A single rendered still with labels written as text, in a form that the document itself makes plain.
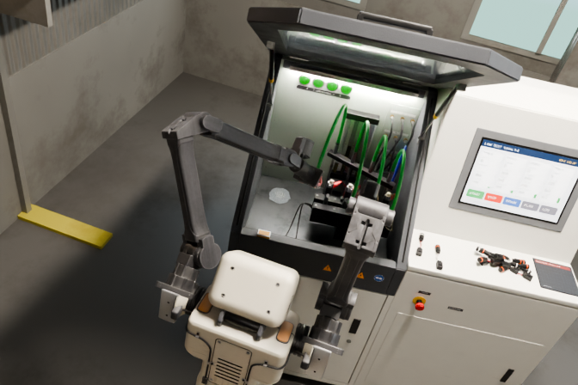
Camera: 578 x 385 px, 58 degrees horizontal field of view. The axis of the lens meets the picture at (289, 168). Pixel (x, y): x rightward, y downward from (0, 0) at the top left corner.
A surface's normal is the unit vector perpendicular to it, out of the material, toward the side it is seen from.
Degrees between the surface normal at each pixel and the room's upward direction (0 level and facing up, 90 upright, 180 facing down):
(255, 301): 47
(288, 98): 90
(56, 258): 0
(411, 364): 90
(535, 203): 76
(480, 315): 90
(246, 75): 90
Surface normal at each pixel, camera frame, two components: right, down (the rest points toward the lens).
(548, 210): -0.10, 0.39
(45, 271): 0.17, -0.78
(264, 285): -0.11, -0.12
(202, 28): -0.30, 0.55
